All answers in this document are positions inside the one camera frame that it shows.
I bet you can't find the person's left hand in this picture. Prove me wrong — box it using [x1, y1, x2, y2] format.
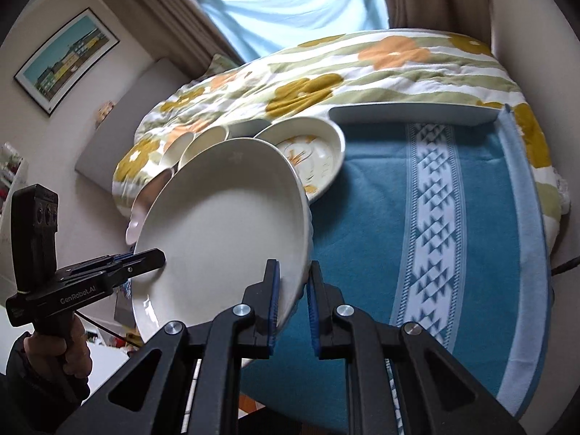
[67, 318, 94, 393]

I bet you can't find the floral duvet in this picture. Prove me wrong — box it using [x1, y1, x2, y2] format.
[112, 29, 569, 254]

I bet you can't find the cream plate with orange flowers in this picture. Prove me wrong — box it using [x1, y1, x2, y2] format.
[254, 117, 346, 202]

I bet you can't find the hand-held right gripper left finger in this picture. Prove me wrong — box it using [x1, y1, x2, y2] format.
[57, 259, 279, 435]

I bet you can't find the black curved cable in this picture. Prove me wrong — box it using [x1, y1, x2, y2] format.
[550, 255, 580, 277]

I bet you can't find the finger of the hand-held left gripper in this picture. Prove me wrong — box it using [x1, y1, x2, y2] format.
[57, 254, 137, 280]
[105, 248, 166, 282]

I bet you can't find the cream bowl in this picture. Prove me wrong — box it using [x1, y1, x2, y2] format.
[162, 132, 196, 168]
[194, 125, 230, 157]

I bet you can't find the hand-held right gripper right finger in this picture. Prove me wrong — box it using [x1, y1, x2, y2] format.
[306, 260, 529, 435]

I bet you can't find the colourful shelf clutter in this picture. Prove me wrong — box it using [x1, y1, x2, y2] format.
[0, 142, 24, 218]

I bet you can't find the large white plate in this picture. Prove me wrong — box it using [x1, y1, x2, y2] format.
[131, 137, 314, 369]

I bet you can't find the light blue sheer curtain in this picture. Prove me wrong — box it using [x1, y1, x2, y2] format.
[195, 0, 390, 62]

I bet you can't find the small figurine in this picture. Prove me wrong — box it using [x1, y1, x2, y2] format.
[95, 101, 115, 128]

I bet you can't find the green patterned pillow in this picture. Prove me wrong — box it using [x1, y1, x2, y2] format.
[206, 53, 245, 79]

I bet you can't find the white plastic bag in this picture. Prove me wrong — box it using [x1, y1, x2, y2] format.
[554, 171, 570, 206]

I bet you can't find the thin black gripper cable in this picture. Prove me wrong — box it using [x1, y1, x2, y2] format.
[75, 309, 137, 341]

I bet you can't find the teal towel with white stripe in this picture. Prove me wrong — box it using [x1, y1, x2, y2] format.
[239, 118, 526, 435]

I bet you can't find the framed picture of houses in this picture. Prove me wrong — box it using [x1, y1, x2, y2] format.
[13, 8, 121, 116]

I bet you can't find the brownish pink bowl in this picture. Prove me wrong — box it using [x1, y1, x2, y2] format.
[126, 167, 175, 245]

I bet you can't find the pale grey headboard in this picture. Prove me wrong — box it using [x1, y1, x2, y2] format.
[75, 58, 191, 189]

